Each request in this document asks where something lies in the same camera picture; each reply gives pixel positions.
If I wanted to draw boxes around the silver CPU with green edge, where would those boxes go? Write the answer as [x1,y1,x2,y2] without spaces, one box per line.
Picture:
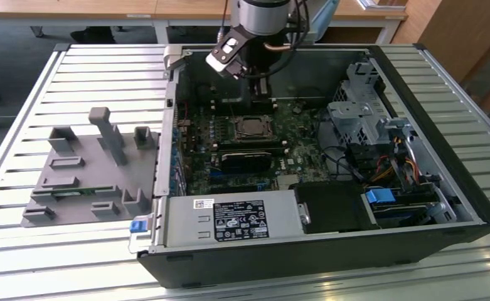
[243,119,267,135]

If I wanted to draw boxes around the metal socket cover frame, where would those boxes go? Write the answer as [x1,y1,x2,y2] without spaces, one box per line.
[235,116,273,139]

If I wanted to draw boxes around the pale blue teach pendant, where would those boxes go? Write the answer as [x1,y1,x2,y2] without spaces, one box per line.
[304,0,340,44]

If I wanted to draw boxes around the grey metal drive cage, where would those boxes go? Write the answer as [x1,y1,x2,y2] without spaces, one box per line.
[326,62,416,151]

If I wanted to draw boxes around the green motherboard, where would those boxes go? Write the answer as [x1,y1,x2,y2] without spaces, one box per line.
[175,98,338,194]

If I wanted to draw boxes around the black graphics card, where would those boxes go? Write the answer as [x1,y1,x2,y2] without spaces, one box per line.
[220,152,273,174]

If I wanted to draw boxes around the small silver heatsink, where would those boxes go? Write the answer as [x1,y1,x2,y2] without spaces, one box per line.
[276,175,302,189]

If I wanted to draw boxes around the black shoe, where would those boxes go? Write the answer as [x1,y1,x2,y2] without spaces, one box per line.
[71,26,116,45]

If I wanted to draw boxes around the brown wooden cabinet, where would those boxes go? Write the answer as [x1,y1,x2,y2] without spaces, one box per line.
[390,0,490,82]

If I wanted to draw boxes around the black plastic shroud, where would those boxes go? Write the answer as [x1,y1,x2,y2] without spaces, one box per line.
[296,183,379,235]

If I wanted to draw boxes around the blue disk carrier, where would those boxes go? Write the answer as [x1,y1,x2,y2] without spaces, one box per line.
[364,187,396,207]

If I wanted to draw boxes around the silver power supply with label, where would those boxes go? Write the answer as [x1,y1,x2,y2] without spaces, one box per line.
[160,189,308,247]

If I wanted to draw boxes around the grey plastic parts rack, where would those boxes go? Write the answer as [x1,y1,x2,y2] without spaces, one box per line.
[20,107,161,229]

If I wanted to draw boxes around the green RAM stick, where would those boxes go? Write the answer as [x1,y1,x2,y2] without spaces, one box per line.
[51,186,116,199]

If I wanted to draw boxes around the blue case latch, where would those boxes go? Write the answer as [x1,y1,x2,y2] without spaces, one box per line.
[129,219,149,235]

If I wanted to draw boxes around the black and grey PC case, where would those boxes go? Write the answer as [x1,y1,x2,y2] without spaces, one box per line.
[136,43,490,288]

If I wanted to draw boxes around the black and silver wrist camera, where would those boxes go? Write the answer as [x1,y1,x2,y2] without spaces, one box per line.
[205,27,256,81]

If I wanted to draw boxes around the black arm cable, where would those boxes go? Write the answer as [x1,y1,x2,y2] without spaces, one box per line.
[244,0,312,79]

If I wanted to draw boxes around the CPU socket with metal frame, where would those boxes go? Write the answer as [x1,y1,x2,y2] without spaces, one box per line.
[231,114,278,142]

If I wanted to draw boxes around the yellow and orange power wires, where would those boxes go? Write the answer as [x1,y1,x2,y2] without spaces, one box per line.
[372,156,420,182]

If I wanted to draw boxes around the wooden desk with white frame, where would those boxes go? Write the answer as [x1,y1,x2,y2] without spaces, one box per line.
[0,0,408,45]

